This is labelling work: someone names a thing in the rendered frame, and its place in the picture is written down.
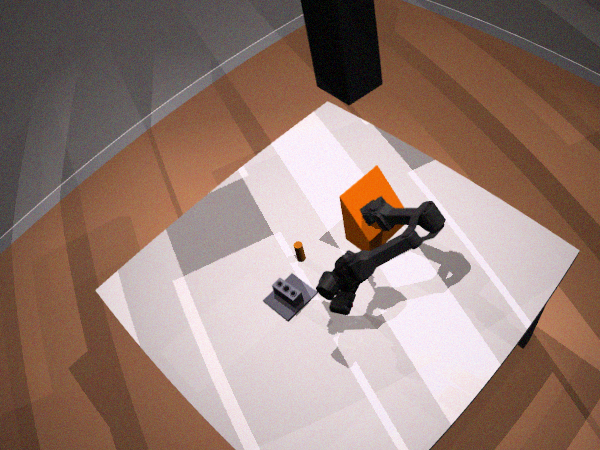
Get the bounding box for brown cylinder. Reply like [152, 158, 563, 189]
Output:
[294, 241, 306, 262]

